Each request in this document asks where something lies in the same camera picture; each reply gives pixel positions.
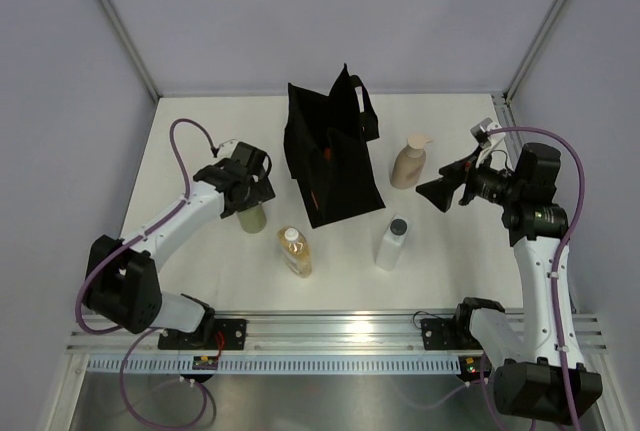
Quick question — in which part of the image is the aluminium frame post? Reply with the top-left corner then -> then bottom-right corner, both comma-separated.
502,0 -> 571,105
96,0 -> 162,104

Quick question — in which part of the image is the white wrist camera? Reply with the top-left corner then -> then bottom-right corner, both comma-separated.
470,118 -> 506,168
213,139 -> 239,159

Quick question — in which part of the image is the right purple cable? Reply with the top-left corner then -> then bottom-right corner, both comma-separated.
394,125 -> 586,431

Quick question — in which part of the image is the left aluminium frame post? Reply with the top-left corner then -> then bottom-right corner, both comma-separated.
96,0 -> 162,104

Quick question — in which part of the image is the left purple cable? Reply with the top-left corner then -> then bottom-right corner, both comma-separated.
73,118 -> 219,426

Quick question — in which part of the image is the aluminium mounting rail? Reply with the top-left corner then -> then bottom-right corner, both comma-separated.
65,311 -> 608,355

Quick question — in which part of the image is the black canvas bag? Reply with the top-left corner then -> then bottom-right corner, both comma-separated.
283,68 -> 385,228

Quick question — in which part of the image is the beige pump bottle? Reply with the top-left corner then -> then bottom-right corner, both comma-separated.
390,134 -> 432,189

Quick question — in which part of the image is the purple cable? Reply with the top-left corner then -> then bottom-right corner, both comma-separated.
394,125 -> 586,431
73,118 -> 219,426

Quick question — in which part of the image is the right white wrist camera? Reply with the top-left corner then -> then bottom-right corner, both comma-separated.
470,118 -> 506,168

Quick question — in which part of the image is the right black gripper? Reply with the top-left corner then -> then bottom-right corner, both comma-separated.
417,145 -> 524,213

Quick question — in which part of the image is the white bottle grey cap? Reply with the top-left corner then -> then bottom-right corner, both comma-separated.
375,214 -> 411,271

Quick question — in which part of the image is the green bottle white cap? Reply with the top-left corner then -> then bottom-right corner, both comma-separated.
237,204 -> 267,234

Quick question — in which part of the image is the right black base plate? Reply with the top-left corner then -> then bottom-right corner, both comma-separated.
420,317 -> 480,351

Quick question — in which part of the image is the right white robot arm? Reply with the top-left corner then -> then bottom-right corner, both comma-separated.
416,152 -> 603,426

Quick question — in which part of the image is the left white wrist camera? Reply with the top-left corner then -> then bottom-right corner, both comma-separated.
213,139 -> 239,159

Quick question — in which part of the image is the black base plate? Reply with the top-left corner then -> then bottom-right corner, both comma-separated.
420,317 -> 480,351
158,318 -> 247,351

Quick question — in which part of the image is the amber clear bottle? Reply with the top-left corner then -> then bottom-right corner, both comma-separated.
277,226 -> 312,278

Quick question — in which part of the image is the white slotted cable duct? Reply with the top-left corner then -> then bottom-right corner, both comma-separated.
87,354 -> 461,375

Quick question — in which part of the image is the right aluminium frame post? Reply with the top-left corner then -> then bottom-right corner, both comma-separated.
502,0 -> 571,105

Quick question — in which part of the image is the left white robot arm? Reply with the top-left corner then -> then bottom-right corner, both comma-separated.
75,140 -> 275,350

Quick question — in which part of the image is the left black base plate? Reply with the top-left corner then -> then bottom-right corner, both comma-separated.
158,318 -> 247,351

